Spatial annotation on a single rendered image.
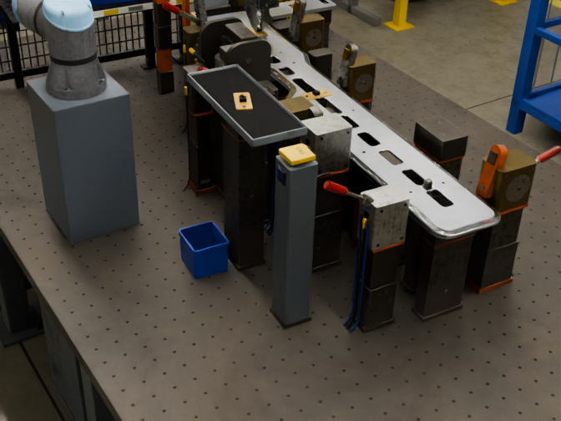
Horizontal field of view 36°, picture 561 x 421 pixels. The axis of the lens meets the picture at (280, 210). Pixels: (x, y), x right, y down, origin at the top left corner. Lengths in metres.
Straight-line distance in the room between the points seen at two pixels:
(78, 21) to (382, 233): 0.88
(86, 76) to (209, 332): 0.70
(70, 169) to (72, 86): 0.22
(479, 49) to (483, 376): 3.59
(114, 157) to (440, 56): 3.25
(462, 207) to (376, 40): 3.46
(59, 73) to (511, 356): 1.28
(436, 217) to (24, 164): 1.35
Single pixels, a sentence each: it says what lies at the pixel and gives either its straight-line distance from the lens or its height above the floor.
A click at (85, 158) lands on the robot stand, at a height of 0.95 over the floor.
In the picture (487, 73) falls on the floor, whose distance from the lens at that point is 5.13.
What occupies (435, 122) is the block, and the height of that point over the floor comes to 1.03.
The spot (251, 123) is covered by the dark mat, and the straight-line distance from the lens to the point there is 1.97.
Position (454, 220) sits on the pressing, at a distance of 1.98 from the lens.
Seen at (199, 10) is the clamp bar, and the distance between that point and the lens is 2.71.
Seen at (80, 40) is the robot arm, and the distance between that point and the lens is 2.19.
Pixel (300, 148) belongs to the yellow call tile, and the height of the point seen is 1.16.
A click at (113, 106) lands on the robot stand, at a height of 1.08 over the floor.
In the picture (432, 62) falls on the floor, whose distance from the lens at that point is 5.19.
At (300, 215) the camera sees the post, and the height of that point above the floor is 1.02.
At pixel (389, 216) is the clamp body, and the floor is 1.03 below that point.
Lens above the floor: 2.10
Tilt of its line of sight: 34 degrees down
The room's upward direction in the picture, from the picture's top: 2 degrees clockwise
